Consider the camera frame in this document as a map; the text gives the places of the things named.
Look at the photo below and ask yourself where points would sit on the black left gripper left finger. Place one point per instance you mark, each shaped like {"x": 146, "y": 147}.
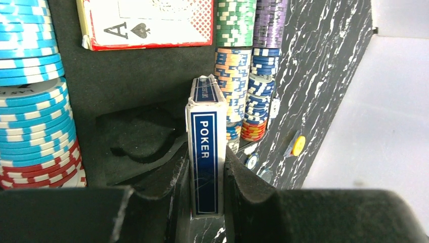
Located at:
{"x": 156, "y": 209}

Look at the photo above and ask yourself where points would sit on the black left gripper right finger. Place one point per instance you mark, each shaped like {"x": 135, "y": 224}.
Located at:
{"x": 255, "y": 211}

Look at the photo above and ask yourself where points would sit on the blue poker card deck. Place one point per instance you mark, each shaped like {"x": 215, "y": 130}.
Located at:
{"x": 207, "y": 144}

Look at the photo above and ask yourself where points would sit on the white blue five chip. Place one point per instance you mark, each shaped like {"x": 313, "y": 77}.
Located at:
{"x": 274, "y": 108}

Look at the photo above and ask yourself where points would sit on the black poker set case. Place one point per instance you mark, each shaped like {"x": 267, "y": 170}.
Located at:
{"x": 128, "y": 105}

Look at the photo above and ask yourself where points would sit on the clear acrylic dealer button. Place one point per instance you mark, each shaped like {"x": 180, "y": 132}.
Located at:
{"x": 266, "y": 175}

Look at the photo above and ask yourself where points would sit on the green blue fifty chip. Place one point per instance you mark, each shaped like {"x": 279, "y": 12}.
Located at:
{"x": 252, "y": 160}

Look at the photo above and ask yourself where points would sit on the yellow round button chip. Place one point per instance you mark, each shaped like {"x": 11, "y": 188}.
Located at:
{"x": 298, "y": 145}

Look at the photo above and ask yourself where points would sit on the light blue red chip stack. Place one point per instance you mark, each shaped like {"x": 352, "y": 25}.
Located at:
{"x": 39, "y": 144}

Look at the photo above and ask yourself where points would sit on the orange blue chip stack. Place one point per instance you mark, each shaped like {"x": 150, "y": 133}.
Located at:
{"x": 231, "y": 70}

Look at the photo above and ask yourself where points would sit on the dark blue chip stack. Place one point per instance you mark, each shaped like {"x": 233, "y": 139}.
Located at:
{"x": 261, "y": 84}

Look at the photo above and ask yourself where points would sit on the red poker card deck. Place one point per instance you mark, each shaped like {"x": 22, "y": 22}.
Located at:
{"x": 124, "y": 25}

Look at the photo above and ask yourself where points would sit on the purple chip stack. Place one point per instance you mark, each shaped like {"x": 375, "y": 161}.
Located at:
{"x": 269, "y": 23}

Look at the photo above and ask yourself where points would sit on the green chip stack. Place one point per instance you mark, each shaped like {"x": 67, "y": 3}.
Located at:
{"x": 235, "y": 23}

